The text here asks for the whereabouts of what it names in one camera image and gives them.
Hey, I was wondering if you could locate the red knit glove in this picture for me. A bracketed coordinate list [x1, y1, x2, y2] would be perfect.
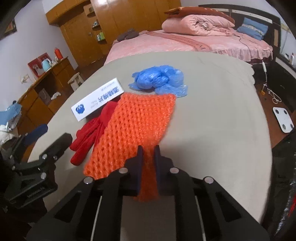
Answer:
[70, 101, 117, 166]

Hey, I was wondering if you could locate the orange foam net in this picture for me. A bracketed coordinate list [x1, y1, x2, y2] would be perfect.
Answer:
[84, 93, 176, 202]

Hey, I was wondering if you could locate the white blue paper box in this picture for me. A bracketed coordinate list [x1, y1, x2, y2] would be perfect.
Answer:
[71, 78, 124, 121]

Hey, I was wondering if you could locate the blue plastic bag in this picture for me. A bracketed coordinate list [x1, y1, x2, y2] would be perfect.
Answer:
[128, 65, 188, 97]

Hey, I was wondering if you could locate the black lined trash bin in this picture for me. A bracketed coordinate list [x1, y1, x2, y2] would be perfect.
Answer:
[262, 130, 295, 240]

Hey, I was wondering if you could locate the wooden sideboard cabinet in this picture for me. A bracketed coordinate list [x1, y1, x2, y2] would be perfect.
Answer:
[17, 58, 75, 135]

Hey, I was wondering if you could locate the white cloth in cabinet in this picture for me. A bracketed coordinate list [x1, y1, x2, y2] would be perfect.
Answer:
[51, 91, 61, 100]

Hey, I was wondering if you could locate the small white stool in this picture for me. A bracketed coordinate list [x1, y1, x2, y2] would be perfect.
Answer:
[68, 72, 84, 91]

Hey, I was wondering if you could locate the light blue kettle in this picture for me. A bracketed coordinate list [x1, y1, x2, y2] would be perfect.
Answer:
[42, 58, 51, 72]

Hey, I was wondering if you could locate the white bathroom scale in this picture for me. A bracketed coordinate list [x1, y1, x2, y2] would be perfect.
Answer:
[273, 107, 295, 133]

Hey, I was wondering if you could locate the red thermos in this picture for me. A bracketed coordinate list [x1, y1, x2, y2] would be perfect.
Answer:
[54, 48, 63, 60]

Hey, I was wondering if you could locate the black white nightstand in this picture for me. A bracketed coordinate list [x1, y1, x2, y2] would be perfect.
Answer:
[267, 55, 295, 113]

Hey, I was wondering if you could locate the wooden wardrobe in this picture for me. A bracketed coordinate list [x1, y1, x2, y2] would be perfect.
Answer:
[46, 1, 181, 68]

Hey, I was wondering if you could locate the pink covered bed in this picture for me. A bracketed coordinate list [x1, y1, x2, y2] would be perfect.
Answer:
[105, 30, 274, 64]

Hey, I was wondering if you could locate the white lotion bottle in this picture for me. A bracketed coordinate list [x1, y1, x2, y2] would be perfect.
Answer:
[290, 53, 295, 65]

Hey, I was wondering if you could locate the brown neck pillow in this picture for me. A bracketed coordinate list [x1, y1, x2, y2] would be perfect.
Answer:
[117, 29, 139, 42]

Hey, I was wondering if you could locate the folded pink quilt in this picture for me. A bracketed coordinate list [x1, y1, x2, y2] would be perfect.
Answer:
[162, 15, 235, 36]

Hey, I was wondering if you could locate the blue pillow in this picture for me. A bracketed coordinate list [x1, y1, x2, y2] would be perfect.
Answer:
[236, 18, 268, 40]

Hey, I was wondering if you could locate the dark bed headboard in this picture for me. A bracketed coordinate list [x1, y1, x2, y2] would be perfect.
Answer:
[199, 4, 281, 58]

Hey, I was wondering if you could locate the brown patterned blanket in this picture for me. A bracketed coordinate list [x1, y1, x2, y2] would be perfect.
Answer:
[164, 6, 235, 24]

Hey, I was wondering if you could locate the red picture frame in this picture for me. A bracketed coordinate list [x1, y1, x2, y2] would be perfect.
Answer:
[28, 53, 52, 78]

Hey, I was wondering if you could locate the white cable with controller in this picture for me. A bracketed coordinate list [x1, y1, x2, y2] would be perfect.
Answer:
[238, 38, 283, 105]

